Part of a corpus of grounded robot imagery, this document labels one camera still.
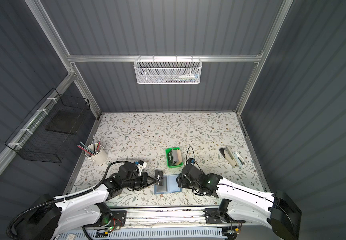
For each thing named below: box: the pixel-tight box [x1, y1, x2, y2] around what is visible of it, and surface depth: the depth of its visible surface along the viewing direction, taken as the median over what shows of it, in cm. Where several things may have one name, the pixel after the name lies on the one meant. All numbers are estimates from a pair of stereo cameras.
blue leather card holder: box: [154, 174, 183, 195], surface depth 84 cm
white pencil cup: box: [84, 143, 108, 165], surface depth 90 cm
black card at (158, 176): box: [154, 169, 163, 186], surface depth 84 cm
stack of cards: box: [167, 149, 183, 167], surface depth 93 cm
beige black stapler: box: [219, 146, 238, 168], surface depth 96 cm
